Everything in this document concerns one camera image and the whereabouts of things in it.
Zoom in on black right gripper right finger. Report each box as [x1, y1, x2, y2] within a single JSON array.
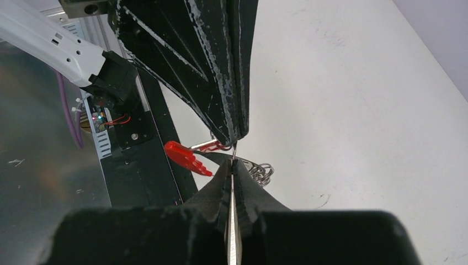
[[233, 160, 421, 264]]

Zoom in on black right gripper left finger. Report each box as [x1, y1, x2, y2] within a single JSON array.
[[38, 160, 232, 264]]

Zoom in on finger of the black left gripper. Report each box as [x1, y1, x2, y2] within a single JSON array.
[[227, 0, 258, 139], [110, 1, 238, 146]]

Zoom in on metal key organizer red handle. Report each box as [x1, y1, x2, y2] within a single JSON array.
[[163, 141, 274, 187]]

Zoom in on silver key with red tag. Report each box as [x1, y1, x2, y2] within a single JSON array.
[[189, 139, 232, 152]]

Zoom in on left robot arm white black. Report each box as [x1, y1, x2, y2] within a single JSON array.
[[1, 1, 258, 146]]

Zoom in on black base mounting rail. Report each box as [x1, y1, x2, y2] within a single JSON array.
[[100, 71, 198, 208]]

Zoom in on left controller board with wires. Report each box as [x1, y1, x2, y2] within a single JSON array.
[[80, 107, 131, 133]]

